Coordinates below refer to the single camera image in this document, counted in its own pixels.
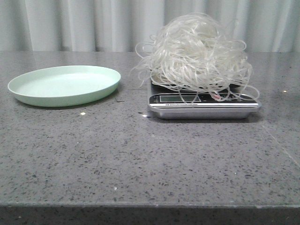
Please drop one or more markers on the translucent white vermicelli bundle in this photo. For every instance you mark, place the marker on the translucent white vermicelli bundle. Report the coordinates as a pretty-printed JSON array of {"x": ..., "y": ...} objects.
[{"x": 194, "y": 53}]

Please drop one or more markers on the light green round plate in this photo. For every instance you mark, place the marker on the light green round plate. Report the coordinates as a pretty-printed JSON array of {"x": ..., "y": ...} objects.
[{"x": 65, "y": 85}]

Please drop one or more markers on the black silver kitchen scale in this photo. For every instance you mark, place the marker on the black silver kitchen scale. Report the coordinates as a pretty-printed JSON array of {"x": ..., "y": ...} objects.
[{"x": 167, "y": 104}]

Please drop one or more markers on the white pleated curtain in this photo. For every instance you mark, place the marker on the white pleated curtain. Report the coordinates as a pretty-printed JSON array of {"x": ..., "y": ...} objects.
[{"x": 119, "y": 25}]

